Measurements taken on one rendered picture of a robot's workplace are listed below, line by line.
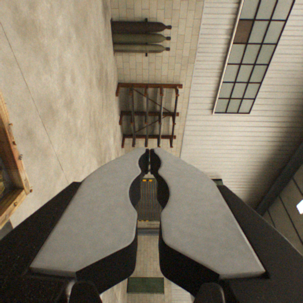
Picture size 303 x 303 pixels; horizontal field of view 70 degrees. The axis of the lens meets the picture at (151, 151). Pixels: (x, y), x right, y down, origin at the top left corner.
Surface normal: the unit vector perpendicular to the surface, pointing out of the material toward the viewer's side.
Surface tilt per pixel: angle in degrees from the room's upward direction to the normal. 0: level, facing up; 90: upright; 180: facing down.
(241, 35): 90
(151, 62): 90
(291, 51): 90
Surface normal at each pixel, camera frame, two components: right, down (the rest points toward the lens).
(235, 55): 0.00, 0.70
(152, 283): 0.02, -0.71
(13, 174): 0.00, 0.47
